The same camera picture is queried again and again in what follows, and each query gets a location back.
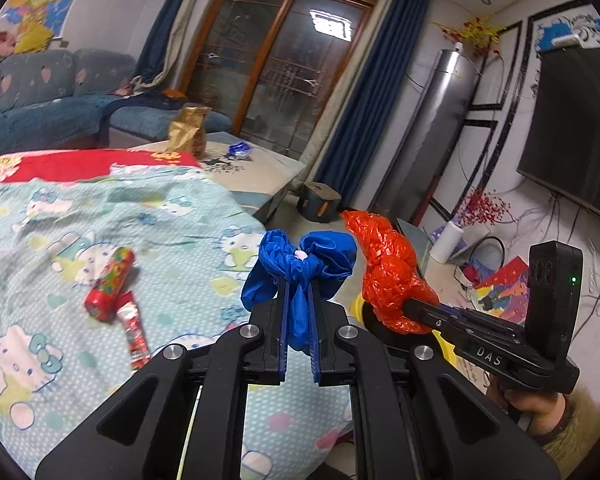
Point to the cartoon cat printed blanket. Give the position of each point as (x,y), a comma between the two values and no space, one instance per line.
(105,240)

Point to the red snack packet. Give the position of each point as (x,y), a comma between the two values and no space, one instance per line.
(135,332)

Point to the yellow plastic bin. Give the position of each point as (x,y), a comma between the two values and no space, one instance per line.
(442,347)

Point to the blue plastic bag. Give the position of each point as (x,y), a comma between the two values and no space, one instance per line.
(300,270)

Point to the red plastic bag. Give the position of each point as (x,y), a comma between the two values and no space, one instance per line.
(387,270)

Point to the blue and white wrapper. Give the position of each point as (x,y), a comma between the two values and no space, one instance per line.
(240,150)

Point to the grey coffee table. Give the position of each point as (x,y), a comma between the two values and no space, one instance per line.
(260,170)

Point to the wall map poster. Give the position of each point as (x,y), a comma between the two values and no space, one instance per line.
(37,10)

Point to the blue curtain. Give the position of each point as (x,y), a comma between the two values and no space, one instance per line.
(170,20)
(375,95)

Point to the grey and orange toolbox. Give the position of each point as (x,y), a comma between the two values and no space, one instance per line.
(320,202)

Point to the blue fabric sofa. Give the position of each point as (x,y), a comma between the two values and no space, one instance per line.
(45,100)

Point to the person's right hand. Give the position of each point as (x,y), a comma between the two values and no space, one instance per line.
(530,407)

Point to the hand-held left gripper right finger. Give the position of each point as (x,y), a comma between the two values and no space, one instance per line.
(314,337)

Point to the red candy tube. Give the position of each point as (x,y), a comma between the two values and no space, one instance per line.
(111,282)

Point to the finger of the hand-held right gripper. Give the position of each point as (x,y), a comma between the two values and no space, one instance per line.
(427,312)

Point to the red printed cloth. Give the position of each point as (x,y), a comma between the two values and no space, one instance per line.
(55,162)

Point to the person's right forearm fur sleeve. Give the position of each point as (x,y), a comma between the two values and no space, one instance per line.
(575,432)

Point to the yellow artificial flowers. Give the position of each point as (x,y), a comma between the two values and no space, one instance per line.
(472,30)

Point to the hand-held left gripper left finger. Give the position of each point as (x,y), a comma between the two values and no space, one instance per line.
(281,332)

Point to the wooden framed glass door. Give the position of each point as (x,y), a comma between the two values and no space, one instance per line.
(285,55)

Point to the gold foil bag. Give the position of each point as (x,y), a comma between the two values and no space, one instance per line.
(189,130)

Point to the black television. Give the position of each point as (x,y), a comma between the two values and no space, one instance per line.
(575,125)

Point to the red berry branches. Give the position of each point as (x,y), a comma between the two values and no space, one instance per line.
(485,207)

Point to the white vase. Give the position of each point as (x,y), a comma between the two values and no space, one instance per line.
(447,242)

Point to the colourful painting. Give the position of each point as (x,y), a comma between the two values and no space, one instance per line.
(502,287)

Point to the silver tower air conditioner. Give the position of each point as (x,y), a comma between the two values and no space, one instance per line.
(430,130)

